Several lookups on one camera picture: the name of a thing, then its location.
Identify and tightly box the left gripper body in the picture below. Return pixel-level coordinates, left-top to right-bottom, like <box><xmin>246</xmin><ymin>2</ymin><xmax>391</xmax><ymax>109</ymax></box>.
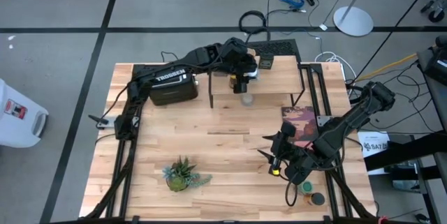
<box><xmin>223</xmin><ymin>37</ymin><xmax>258</xmax><ymax>95</ymax></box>

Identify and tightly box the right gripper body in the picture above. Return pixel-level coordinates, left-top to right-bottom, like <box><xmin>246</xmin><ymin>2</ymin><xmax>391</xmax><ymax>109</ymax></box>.
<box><xmin>268</xmin><ymin>122</ymin><xmax>298</xmax><ymax>178</ymax></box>

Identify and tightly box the dark green spice tin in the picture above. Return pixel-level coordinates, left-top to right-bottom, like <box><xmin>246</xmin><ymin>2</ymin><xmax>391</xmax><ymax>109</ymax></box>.
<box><xmin>258</xmin><ymin>54</ymin><xmax>274</xmax><ymax>70</ymax></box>

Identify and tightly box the green-lid herb jar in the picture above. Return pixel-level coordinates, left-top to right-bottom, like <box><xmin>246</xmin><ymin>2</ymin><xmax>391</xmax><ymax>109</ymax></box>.
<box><xmin>298</xmin><ymin>180</ymin><xmax>314</xmax><ymax>196</ymax></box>

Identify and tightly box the orange spice grinder black cap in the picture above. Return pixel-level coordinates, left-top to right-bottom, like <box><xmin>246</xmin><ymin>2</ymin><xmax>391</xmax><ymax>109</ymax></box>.
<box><xmin>307</xmin><ymin>192</ymin><xmax>326</xmax><ymax>207</ymax></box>

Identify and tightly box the wooden shelf with black legs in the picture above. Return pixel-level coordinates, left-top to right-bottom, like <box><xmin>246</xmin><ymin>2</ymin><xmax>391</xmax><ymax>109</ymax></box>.
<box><xmin>208</xmin><ymin>55</ymin><xmax>307</xmax><ymax>109</ymax></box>

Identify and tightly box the canyon landscape print book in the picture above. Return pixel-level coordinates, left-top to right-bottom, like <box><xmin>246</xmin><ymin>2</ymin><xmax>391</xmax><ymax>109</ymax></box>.
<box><xmin>281</xmin><ymin>106</ymin><xmax>321</xmax><ymax>148</ymax></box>

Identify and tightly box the black toaster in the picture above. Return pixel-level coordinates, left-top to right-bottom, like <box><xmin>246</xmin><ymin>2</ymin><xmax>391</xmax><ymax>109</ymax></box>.
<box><xmin>148</xmin><ymin>72</ymin><xmax>200</xmax><ymax>107</ymax></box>

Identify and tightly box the white printed sign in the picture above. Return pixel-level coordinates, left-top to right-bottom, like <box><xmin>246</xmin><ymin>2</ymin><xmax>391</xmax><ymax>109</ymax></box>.
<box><xmin>356</xmin><ymin>130</ymin><xmax>391</xmax><ymax>158</ymax></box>

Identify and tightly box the potted artificial succulent plant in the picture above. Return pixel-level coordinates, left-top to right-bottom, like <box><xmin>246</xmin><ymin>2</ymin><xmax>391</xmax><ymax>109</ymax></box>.
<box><xmin>162</xmin><ymin>155</ymin><xmax>213</xmax><ymax>193</ymax></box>

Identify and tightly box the black crossbar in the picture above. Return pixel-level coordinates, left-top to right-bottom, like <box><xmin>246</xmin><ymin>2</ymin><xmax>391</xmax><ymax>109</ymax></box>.
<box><xmin>364</xmin><ymin>131</ymin><xmax>447</xmax><ymax>172</ymax></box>

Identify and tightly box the floor lamp with round base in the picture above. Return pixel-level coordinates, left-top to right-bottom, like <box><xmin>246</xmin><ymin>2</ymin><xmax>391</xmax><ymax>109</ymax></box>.
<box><xmin>332</xmin><ymin>0</ymin><xmax>420</xmax><ymax>38</ymax></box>

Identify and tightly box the grey side table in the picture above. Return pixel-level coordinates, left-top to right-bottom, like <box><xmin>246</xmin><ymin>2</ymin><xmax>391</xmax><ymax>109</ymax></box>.
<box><xmin>415</xmin><ymin>47</ymin><xmax>447</xmax><ymax>224</ymax></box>

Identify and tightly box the black machine on side table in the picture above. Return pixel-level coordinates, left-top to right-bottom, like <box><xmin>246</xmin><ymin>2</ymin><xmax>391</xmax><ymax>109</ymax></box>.
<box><xmin>417</xmin><ymin>34</ymin><xmax>447</xmax><ymax>87</ymax></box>

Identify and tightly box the white plastic bin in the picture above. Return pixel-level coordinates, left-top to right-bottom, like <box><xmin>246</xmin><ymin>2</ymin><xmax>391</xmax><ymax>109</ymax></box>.
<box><xmin>0</xmin><ymin>78</ymin><xmax>50</xmax><ymax>148</ymax></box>

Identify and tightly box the black coiled cable ring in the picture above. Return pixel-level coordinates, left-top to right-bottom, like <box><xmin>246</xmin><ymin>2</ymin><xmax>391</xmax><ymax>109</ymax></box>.
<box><xmin>238</xmin><ymin>10</ymin><xmax>268</xmax><ymax>36</ymax></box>

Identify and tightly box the black aluminium table frame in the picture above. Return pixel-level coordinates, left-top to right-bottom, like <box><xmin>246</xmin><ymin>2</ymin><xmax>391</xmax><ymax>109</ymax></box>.
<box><xmin>78</xmin><ymin>61</ymin><xmax>380</xmax><ymax>224</ymax></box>

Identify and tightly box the white cable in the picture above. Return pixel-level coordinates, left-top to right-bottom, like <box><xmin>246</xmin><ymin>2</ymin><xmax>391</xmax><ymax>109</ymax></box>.
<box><xmin>314</xmin><ymin>52</ymin><xmax>350</xmax><ymax>78</ymax></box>

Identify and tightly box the yellow cable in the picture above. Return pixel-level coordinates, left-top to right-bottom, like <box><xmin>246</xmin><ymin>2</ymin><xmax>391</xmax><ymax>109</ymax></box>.
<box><xmin>356</xmin><ymin>53</ymin><xmax>419</xmax><ymax>82</ymax></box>

